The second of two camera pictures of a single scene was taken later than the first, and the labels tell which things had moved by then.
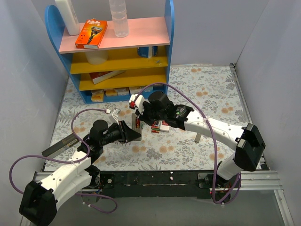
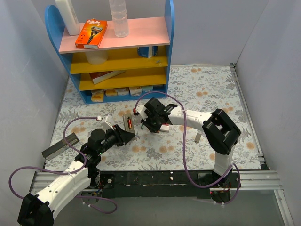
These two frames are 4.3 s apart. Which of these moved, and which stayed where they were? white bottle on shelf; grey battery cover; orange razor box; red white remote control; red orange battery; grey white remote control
Moved: grey white remote control; red orange battery
Stayed: orange razor box; grey battery cover; red white remote control; white bottle on shelf
